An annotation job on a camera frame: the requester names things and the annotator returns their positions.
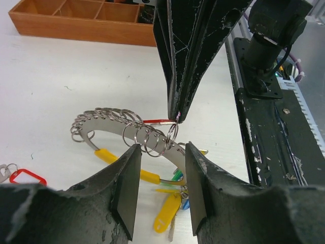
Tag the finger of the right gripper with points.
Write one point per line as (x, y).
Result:
(217, 22)
(176, 29)

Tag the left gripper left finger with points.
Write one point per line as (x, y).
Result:
(100, 209)

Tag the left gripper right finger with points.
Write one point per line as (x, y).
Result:
(225, 209)

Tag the large metal keyring with keys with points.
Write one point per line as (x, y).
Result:
(155, 141)

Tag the red tag key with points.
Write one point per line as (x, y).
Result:
(11, 173)
(159, 122)

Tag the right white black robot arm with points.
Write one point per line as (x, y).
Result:
(275, 25)

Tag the wooden compartment tray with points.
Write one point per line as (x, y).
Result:
(96, 21)

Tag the aluminium frame rail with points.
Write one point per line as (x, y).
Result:
(240, 30)

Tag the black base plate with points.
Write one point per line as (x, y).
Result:
(280, 144)

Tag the white slotted cable duct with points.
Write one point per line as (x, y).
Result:
(292, 85)

